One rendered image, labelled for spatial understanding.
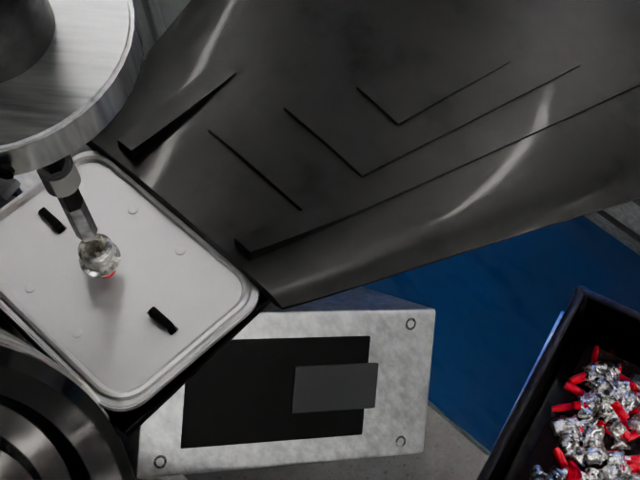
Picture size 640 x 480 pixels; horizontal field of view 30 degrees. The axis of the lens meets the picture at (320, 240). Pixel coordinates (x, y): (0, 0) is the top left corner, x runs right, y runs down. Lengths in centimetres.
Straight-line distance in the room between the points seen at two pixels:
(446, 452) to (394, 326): 106
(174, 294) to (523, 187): 13
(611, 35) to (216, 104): 16
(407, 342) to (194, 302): 20
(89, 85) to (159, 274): 12
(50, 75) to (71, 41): 1
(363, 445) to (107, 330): 21
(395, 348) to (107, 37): 31
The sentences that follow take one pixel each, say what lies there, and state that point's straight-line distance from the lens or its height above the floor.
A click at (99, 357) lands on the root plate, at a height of 119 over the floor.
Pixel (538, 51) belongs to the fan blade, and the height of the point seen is 117.
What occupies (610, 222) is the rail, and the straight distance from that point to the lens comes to 86.
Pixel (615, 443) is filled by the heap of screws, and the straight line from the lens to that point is 73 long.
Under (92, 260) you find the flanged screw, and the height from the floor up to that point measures 120.
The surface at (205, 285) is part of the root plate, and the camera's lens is 39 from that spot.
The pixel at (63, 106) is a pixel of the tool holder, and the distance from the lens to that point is 28.
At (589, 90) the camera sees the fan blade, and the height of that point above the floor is 116.
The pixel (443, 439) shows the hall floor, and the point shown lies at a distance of 163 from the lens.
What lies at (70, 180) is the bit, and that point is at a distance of 35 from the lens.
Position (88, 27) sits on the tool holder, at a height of 131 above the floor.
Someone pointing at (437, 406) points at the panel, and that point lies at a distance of 149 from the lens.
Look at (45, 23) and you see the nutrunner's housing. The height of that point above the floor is 131.
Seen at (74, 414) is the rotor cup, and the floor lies 123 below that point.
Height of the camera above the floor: 153
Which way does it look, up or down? 60 degrees down
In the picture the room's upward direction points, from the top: 9 degrees counter-clockwise
